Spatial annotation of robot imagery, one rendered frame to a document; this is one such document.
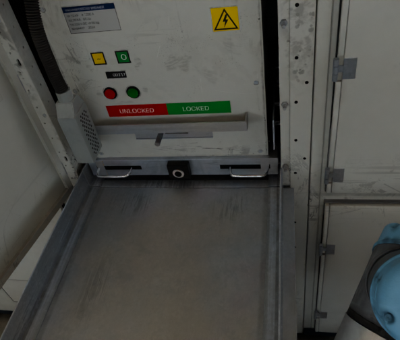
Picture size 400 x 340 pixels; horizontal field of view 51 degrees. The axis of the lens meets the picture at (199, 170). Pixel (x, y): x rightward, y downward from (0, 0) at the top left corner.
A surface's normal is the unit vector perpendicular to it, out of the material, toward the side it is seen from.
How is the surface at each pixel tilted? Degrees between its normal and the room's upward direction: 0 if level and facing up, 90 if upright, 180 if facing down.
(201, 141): 90
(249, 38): 90
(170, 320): 0
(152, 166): 90
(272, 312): 0
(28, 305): 90
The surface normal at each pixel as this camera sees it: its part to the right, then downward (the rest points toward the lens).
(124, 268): -0.15, -0.72
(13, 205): 0.93, 0.13
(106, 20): -0.14, 0.69
